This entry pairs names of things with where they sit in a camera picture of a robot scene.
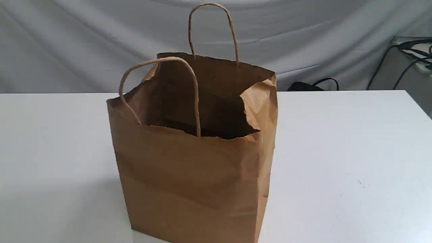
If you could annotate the brown paper bag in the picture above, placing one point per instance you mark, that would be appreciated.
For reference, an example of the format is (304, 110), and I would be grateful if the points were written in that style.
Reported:
(194, 139)

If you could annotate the grey backdrop cloth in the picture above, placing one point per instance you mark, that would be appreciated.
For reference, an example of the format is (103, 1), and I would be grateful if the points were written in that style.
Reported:
(50, 46)

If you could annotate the black object behind table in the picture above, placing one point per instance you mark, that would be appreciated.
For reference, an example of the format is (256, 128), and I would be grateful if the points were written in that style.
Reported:
(305, 87)

